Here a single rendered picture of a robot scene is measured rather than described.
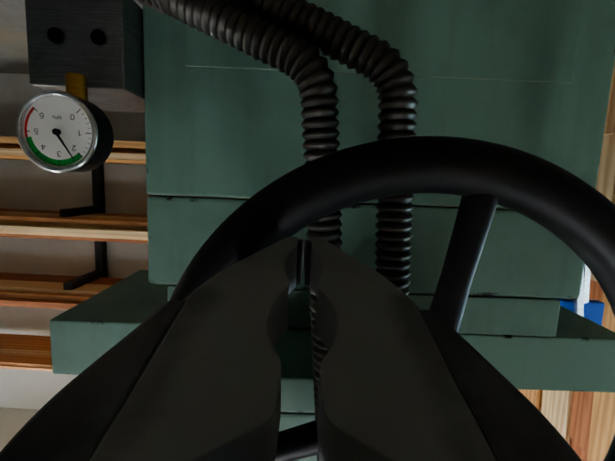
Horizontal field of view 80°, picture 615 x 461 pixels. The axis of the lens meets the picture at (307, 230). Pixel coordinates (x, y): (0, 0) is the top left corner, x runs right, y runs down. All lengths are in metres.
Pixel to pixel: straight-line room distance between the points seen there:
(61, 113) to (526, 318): 0.46
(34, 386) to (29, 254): 1.12
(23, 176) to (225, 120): 3.28
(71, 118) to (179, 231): 0.13
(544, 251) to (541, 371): 0.13
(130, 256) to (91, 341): 2.78
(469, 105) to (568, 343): 0.26
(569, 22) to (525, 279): 0.24
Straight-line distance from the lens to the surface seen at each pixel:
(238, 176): 0.37
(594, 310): 1.38
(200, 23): 0.28
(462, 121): 0.39
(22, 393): 4.15
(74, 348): 0.46
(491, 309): 0.43
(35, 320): 3.80
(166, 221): 0.39
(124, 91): 0.37
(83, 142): 0.35
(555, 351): 0.48
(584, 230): 0.22
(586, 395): 2.32
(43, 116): 0.36
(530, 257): 0.43
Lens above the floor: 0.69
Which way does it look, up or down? 8 degrees up
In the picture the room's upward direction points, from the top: 178 degrees counter-clockwise
